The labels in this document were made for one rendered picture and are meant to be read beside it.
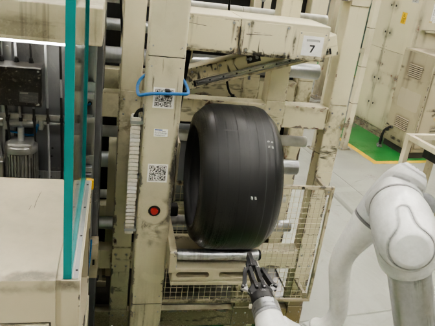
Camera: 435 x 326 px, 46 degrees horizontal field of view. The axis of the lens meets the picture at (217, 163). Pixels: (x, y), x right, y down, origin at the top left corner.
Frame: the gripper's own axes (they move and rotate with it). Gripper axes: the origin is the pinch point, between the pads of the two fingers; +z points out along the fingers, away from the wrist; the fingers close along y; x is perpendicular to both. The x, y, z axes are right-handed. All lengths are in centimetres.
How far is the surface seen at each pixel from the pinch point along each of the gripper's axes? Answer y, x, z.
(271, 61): -17, -49, 74
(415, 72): -301, 55, 395
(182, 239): 17, 27, 45
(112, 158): 48, 20, 102
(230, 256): 2.0, 13.4, 18.0
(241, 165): 5.5, -30.2, 15.6
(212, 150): 15.2, -32.6, 20.9
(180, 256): 21.6, 13.4, 18.0
